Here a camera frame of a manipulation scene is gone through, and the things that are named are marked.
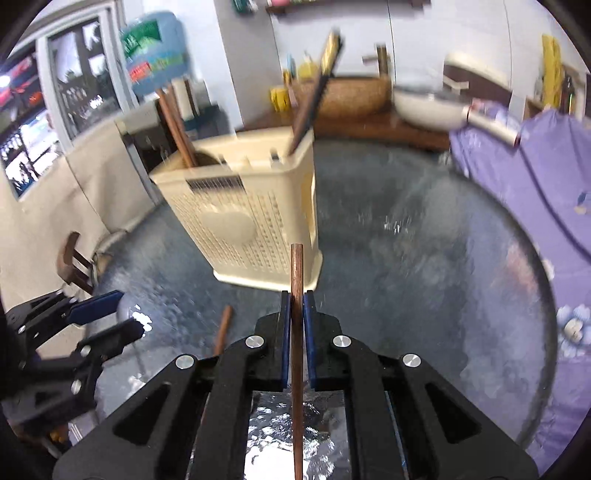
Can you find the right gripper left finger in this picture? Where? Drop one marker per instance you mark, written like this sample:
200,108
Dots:
285,318

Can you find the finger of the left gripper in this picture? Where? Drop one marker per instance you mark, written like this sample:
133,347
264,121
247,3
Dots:
111,342
84,312

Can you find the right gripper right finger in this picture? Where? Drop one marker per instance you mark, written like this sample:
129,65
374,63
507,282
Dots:
310,314

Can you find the brown wooden chopstick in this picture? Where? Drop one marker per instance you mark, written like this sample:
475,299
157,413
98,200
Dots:
297,355
222,332
175,124

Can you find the black chopstick gold tip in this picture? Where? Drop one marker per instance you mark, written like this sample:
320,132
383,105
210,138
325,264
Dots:
307,113

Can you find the wooden chair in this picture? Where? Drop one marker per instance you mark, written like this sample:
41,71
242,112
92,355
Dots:
72,267

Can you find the round glass table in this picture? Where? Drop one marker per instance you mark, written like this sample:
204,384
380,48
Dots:
416,260

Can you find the cream plastic utensil holder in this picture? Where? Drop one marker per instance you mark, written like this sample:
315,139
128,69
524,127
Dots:
245,212

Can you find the white water dispenser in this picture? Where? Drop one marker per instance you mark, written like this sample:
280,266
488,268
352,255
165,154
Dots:
146,135

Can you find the paper towel roll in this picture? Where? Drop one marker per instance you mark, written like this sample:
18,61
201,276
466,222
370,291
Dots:
184,99

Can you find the brown woven basin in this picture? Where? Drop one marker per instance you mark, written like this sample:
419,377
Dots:
355,97

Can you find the white frying pan with lid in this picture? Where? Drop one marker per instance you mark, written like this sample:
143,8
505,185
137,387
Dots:
439,110

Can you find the yellow soap dispenser bottle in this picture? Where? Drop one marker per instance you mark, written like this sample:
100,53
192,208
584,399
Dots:
308,69

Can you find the blue water bottle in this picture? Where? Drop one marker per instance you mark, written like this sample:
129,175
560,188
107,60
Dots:
155,51

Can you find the bronze faucet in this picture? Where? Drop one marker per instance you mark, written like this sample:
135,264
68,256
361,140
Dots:
381,58

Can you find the purple floral cloth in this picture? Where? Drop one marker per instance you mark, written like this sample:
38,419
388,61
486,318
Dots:
545,184

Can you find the brown white rice cooker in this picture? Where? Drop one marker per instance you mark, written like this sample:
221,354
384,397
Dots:
472,78

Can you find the yellow roll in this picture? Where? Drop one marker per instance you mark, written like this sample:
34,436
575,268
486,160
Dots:
552,78

